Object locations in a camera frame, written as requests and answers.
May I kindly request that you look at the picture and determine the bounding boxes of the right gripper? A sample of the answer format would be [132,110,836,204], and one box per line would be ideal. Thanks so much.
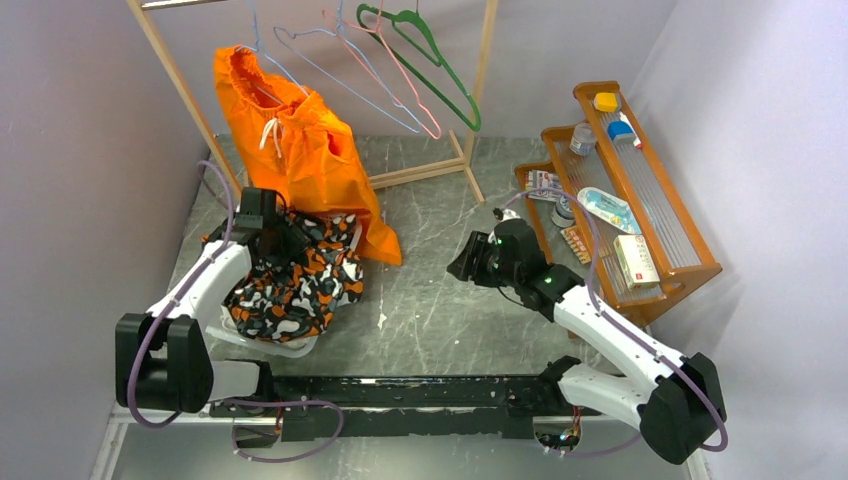
[446,230,521,288]

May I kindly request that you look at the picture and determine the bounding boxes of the patterned dark shorts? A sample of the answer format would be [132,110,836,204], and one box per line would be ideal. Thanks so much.
[222,210,366,343]

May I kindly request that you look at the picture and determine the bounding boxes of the white plastic basket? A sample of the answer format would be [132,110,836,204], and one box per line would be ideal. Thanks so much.
[205,211,366,360]

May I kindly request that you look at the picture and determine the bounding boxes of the blue wire hanger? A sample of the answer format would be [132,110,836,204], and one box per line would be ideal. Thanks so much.
[271,1,425,134]
[246,0,312,96]

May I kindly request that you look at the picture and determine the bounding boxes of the orange wooden shelf rack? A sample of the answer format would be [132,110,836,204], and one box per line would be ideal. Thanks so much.
[514,81,722,327]

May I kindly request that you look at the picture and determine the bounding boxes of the pink hanger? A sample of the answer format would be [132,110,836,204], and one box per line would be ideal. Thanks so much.
[321,1,444,140]

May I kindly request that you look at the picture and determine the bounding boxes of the white shorts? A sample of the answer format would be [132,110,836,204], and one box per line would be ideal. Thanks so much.
[220,309,240,337]

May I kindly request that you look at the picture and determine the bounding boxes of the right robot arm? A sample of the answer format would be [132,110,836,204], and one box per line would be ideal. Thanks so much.
[446,209,728,465]

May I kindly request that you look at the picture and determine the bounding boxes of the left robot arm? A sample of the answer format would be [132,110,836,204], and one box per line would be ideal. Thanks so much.
[115,187,305,416]

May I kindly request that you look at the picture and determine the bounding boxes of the orange shorts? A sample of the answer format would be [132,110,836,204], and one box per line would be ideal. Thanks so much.
[213,46,403,265]

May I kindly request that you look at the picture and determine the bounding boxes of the orange pill blister strip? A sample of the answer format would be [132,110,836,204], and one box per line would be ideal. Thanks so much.
[561,225,592,265]

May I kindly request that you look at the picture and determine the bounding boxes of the snack packet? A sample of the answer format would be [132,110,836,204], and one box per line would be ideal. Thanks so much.
[525,169,563,203]

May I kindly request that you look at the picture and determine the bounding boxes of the white red box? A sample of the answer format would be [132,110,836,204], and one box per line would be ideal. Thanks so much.
[613,235,660,290]

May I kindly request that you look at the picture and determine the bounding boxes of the small plastic bottle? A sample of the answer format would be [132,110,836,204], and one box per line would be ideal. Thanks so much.
[569,122,597,157]

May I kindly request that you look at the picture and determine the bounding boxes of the blue eraser block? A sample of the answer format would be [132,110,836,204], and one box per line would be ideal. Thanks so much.
[606,120,632,142]

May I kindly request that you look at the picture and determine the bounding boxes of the red white marker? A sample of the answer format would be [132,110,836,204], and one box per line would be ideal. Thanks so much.
[618,110,643,150]

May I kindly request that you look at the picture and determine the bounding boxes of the yellow sponge block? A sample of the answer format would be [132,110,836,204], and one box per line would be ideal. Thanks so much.
[592,92,621,113]

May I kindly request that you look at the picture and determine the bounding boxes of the wooden clothes rack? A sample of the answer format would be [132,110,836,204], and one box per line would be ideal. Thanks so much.
[127,0,499,204]

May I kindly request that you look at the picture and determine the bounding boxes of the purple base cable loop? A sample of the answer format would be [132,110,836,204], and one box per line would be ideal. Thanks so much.
[221,398,346,465]

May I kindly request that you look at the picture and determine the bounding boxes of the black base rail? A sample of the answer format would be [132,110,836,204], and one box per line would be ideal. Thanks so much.
[210,374,574,441]

